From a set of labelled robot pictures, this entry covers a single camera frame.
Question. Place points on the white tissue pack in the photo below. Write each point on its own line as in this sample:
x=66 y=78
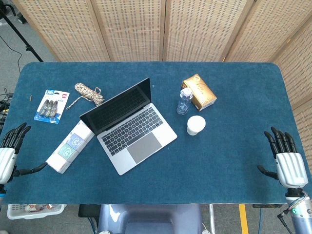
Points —
x=69 y=148

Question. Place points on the clear plastic water bottle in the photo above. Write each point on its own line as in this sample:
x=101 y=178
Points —
x=184 y=102

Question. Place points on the white paper cup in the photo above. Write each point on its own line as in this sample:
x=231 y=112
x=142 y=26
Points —
x=195 y=124

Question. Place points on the white plastic basket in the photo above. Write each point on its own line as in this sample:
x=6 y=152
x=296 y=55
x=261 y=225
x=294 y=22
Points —
x=36 y=210

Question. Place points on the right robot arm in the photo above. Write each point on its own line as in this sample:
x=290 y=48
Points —
x=298 y=209

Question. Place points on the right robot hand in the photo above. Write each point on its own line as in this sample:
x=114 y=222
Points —
x=290 y=165

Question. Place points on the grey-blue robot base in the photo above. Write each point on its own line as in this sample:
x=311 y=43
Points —
x=151 y=219

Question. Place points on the woven folding screen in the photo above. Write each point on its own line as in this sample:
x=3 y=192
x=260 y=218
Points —
x=170 y=29

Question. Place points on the blue felt table mat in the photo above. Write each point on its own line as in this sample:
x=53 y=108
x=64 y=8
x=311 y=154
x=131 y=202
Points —
x=151 y=158

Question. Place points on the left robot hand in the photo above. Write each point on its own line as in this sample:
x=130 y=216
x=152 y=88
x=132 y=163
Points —
x=7 y=156

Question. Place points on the silver laptop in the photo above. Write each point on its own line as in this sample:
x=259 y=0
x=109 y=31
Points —
x=129 y=126

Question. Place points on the black tripod stand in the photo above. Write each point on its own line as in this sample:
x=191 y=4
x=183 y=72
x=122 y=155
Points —
x=17 y=29

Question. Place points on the gold carton box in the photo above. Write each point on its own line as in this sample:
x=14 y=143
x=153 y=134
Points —
x=199 y=91

